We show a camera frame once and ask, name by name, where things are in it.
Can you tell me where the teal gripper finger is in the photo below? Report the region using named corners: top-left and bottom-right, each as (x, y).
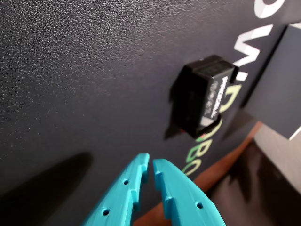
top-left (153, 159), bottom-right (226, 226)
top-left (82, 153), bottom-right (150, 226)

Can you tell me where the small black battery pack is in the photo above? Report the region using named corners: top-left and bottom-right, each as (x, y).
top-left (168, 54), bottom-right (240, 139)

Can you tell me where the black WOWROBO mat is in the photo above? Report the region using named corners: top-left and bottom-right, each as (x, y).
top-left (0, 0), bottom-right (301, 226)

